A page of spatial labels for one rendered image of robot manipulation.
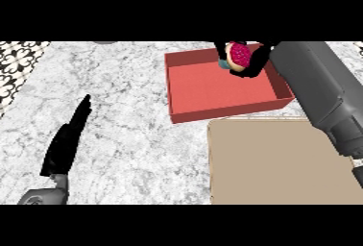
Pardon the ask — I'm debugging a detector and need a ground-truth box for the red cardboard box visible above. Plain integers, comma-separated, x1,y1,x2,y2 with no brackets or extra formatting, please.
164,43,297,125

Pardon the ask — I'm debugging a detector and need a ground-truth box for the black and white patterned tile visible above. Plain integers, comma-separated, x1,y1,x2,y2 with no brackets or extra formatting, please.
0,40,53,119

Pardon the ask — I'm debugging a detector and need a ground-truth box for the beige tray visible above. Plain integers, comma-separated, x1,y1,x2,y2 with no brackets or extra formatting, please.
207,117,363,206

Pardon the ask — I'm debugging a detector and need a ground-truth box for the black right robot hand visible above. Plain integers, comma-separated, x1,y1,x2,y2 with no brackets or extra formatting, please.
213,40,280,79

